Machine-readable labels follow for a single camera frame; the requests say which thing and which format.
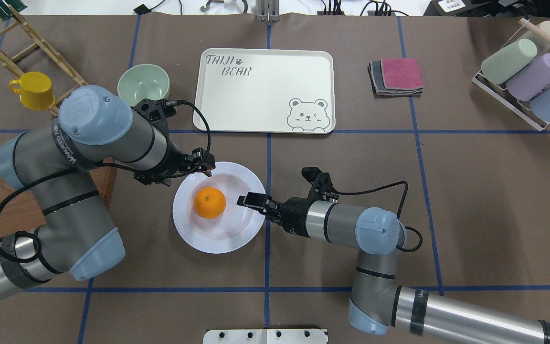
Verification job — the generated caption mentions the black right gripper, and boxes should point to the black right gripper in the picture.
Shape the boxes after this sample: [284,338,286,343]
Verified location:
[236,192,311,237]

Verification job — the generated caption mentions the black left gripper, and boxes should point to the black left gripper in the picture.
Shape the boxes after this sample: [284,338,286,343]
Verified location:
[133,145,216,186]

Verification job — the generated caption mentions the orange fruit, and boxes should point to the orange fruit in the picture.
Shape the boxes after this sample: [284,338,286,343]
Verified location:
[192,186,227,219]

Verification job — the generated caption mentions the white round plate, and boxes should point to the white round plate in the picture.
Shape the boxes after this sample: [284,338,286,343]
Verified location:
[172,161,265,253]

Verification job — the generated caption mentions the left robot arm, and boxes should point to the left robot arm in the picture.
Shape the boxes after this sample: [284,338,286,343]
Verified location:
[0,85,216,300]

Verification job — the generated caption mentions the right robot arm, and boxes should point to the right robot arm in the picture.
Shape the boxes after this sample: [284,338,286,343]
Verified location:
[243,188,550,344]

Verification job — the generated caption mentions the cream bear tray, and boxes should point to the cream bear tray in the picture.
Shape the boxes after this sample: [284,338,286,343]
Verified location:
[193,48,336,134]

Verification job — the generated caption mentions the green bowl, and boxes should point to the green bowl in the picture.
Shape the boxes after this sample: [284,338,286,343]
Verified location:
[116,64,170,107]

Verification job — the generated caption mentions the grey cloth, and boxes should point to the grey cloth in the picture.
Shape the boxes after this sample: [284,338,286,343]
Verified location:
[368,59,424,97]

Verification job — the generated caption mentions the yellow mug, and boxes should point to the yellow mug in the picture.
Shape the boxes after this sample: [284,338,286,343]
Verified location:
[9,72,55,111]

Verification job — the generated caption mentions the pink cloth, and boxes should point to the pink cloth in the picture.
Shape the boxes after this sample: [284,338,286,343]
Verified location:
[381,58,424,91]

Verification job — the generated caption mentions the wooden cutting board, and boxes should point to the wooden cutting board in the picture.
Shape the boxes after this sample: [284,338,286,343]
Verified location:
[0,167,116,238]

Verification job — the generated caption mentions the wooden dish rack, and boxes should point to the wooden dish rack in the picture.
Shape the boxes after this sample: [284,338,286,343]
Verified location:
[0,6,87,117]

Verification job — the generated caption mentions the dark green mug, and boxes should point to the dark green mug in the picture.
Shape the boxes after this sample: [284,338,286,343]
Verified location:
[0,0,28,21]

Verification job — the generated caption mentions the green cup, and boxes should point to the green cup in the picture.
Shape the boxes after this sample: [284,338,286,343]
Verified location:
[481,39,538,85]

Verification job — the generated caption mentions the purple cup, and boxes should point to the purple cup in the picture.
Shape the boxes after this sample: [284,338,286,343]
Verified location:
[506,53,550,101]

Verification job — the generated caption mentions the left camera cable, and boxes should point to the left camera cable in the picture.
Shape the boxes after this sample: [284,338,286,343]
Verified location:
[0,99,212,263]

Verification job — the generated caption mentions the camera cable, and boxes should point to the camera cable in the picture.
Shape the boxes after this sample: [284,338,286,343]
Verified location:
[0,99,212,263]
[335,181,423,253]

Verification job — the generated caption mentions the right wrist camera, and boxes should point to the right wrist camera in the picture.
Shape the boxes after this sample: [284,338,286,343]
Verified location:
[301,166,339,203]

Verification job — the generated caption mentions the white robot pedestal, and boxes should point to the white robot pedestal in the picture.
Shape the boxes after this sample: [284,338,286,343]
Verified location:
[202,328,329,344]

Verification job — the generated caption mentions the right camera cable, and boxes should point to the right camera cable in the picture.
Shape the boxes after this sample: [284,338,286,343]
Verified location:
[335,181,423,253]

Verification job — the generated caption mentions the aluminium frame post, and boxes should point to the aluminium frame post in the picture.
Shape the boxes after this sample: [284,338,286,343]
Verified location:
[255,0,281,24]

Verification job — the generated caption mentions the white wire cup rack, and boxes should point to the white wire cup rack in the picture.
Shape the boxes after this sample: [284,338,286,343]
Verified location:
[472,17,550,131]

